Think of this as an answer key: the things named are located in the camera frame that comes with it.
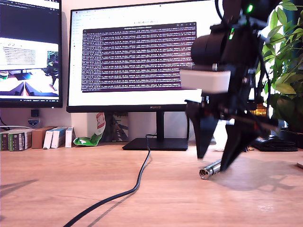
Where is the green printed box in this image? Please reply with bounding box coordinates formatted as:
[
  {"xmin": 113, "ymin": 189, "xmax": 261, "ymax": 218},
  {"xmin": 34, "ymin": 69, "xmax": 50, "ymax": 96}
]
[
  {"xmin": 0, "ymin": 131, "xmax": 10, "ymax": 151},
  {"xmin": 8, "ymin": 131, "xmax": 33, "ymax": 152}
]

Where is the amber pump bottle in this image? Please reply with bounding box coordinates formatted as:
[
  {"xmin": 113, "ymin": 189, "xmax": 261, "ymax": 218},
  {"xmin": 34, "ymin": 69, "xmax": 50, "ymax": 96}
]
[{"xmin": 250, "ymin": 103, "xmax": 269, "ymax": 118}]

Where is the black dark-screen computer monitor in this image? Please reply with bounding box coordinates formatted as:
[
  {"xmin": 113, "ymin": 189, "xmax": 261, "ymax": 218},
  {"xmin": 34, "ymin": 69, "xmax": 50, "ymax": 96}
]
[{"xmin": 0, "ymin": 0, "xmax": 63, "ymax": 109}]

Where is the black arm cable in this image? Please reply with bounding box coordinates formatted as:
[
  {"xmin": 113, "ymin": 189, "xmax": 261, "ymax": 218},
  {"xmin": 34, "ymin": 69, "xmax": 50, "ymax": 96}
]
[
  {"xmin": 257, "ymin": 30, "xmax": 273, "ymax": 105},
  {"xmin": 214, "ymin": 0, "xmax": 228, "ymax": 22}
]

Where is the black leather wallet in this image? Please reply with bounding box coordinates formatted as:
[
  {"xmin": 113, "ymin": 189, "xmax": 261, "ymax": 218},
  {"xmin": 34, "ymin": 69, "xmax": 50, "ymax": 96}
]
[{"xmin": 250, "ymin": 137, "xmax": 298, "ymax": 152}]

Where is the white slim box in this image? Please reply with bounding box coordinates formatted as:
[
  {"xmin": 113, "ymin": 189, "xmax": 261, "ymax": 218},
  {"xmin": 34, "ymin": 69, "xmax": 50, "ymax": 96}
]
[{"xmin": 65, "ymin": 127, "xmax": 76, "ymax": 148}]

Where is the black Huawei computer monitor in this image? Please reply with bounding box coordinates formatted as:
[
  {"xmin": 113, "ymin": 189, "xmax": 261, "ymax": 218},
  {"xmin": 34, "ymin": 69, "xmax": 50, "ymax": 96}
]
[{"xmin": 66, "ymin": 0, "xmax": 228, "ymax": 151}]

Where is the thick black table cable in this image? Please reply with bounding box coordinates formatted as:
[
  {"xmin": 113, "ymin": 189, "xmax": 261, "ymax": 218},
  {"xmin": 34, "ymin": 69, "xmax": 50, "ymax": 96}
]
[{"xmin": 62, "ymin": 134, "xmax": 157, "ymax": 227}]

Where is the thin white cable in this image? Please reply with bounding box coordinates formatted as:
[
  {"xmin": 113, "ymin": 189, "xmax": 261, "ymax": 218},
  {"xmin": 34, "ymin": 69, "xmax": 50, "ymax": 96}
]
[{"xmin": 0, "ymin": 125, "xmax": 32, "ymax": 131}]

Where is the blue white badge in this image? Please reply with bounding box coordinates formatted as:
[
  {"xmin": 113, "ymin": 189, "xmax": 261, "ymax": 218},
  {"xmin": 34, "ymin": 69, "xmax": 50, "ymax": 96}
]
[{"xmin": 27, "ymin": 117, "xmax": 40, "ymax": 128}]

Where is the green leafy houseplant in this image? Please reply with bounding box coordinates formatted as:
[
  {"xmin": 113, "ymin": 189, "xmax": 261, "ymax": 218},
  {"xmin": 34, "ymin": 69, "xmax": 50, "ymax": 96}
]
[{"xmin": 260, "ymin": 0, "xmax": 303, "ymax": 133}]

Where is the metallic silver laser pointer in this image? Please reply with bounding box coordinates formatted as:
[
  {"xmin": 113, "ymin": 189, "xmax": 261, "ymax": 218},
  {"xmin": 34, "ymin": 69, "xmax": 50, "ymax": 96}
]
[{"xmin": 199, "ymin": 158, "xmax": 223, "ymax": 180}]

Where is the green red snack bag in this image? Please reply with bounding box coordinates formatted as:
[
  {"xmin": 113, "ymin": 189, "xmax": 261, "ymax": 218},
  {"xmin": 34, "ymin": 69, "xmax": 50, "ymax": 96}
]
[{"xmin": 72, "ymin": 112, "xmax": 106, "ymax": 147}]

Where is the dark printed book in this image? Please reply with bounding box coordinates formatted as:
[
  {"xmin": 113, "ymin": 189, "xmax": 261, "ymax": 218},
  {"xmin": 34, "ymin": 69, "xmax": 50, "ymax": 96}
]
[{"xmin": 105, "ymin": 112, "xmax": 130, "ymax": 142}]

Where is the brown cardboard box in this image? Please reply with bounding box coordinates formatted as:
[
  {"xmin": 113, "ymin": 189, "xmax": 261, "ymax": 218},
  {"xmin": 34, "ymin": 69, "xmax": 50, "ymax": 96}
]
[{"xmin": 31, "ymin": 126, "xmax": 57, "ymax": 149}]

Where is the pale grey camera box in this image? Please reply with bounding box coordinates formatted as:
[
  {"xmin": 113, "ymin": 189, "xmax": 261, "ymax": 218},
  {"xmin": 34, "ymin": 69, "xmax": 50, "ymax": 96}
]
[{"xmin": 179, "ymin": 69, "xmax": 232, "ymax": 93}]

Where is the white blue box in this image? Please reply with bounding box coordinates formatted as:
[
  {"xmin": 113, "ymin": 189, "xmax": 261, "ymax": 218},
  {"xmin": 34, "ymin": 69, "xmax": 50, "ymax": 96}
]
[
  {"xmin": 51, "ymin": 127, "xmax": 67, "ymax": 149},
  {"xmin": 43, "ymin": 127, "xmax": 58, "ymax": 149}
]

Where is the black square planter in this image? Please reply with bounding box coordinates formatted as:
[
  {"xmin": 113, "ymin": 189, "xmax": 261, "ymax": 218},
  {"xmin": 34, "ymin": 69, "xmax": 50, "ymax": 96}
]
[{"xmin": 279, "ymin": 129, "xmax": 303, "ymax": 148}]

